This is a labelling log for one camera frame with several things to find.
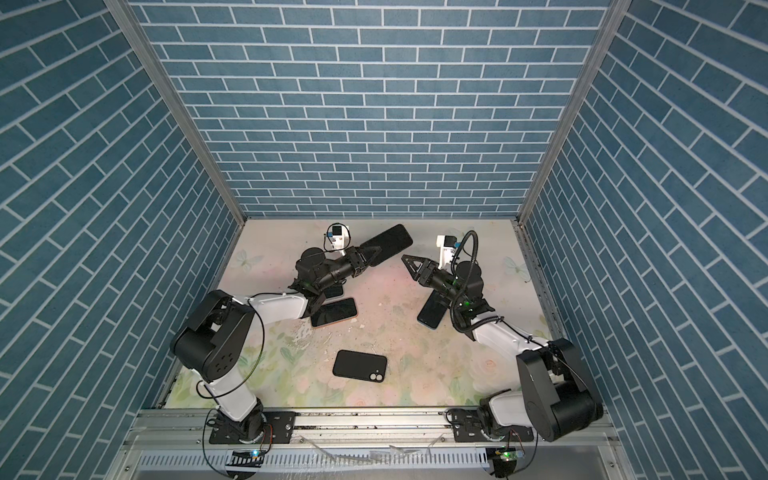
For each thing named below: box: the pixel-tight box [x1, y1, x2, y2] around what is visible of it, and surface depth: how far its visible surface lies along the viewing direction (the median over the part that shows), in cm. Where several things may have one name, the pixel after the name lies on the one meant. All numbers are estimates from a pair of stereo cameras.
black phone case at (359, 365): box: [332, 349, 387, 383], surface depth 86 cm
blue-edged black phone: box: [417, 289, 450, 330], surface depth 96 cm
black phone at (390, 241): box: [360, 224, 413, 267], surface depth 86 cm
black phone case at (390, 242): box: [359, 224, 413, 267], surface depth 86 cm
